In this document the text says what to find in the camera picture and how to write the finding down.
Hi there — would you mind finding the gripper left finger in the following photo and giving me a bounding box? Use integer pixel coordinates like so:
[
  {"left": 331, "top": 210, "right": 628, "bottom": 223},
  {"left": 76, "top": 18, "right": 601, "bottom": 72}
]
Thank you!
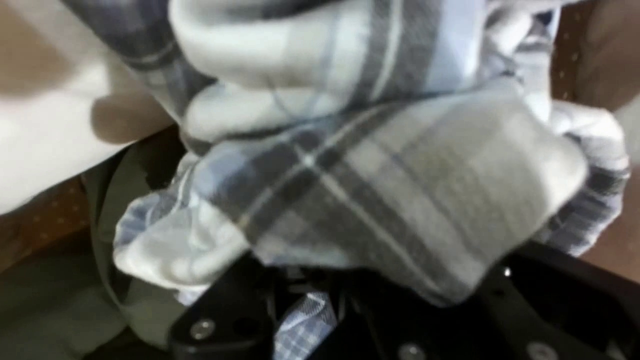
[{"left": 167, "top": 252, "right": 288, "bottom": 360}]

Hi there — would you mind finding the white cloth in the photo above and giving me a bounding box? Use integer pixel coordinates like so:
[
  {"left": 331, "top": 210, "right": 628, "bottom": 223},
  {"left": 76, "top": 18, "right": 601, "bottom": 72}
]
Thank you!
[{"left": 0, "top": 0, "right": 186, "bottom": 216}]

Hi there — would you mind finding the grey white checked garment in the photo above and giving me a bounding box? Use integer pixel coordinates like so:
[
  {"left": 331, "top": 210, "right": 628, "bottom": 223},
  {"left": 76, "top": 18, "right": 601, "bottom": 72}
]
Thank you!
[{"left": 60, "top": 0, "right": 632, "bottom": 360}]

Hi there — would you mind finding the olive green laundry basket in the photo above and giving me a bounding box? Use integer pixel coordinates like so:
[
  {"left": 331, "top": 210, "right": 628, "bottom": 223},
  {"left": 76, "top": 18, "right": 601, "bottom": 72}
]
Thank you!
[{"left": 0, "top": 127, "right": 201, "bottom": 360}]

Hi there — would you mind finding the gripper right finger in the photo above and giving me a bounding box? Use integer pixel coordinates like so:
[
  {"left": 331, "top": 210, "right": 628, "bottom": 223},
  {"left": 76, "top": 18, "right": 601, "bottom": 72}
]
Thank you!
[{"left": 345, "top": 240, "right": 640, "bottom": 360}]

